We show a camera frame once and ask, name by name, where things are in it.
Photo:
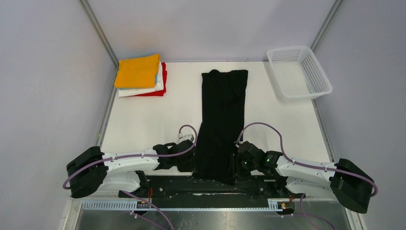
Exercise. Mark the white plastic basket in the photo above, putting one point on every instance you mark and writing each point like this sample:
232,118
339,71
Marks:
296,74

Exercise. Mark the right controller box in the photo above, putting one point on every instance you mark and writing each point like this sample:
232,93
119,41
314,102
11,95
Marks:
284,205

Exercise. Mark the folded orange t shirt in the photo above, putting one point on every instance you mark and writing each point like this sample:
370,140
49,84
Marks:
137,72

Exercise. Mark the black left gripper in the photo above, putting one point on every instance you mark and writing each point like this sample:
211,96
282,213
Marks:
190,167

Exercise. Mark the folded white t shirt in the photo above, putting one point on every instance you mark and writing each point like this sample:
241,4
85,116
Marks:
123,92

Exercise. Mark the black t shirt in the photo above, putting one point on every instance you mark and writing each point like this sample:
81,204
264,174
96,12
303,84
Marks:
223,116

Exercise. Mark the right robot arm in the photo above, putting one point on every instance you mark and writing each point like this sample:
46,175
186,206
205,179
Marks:
342,181

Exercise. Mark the folded red t shirt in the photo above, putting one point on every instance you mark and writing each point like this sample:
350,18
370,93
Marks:
161,87

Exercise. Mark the aluminium frame post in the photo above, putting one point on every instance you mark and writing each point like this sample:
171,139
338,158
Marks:
325,25
99,31

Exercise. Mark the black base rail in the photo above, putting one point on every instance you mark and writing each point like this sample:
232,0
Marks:
191,192

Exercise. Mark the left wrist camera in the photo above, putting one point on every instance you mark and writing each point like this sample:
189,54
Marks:
182,137

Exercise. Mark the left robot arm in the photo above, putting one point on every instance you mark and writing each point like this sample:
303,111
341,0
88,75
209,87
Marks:
93,170

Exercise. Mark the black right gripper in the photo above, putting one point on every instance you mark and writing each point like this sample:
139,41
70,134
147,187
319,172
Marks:
239,156

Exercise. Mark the right aluminium frame post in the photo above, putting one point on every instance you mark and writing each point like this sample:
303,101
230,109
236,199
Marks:
325,25

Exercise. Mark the left aluminium frame post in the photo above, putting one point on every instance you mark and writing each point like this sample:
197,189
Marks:
99,31

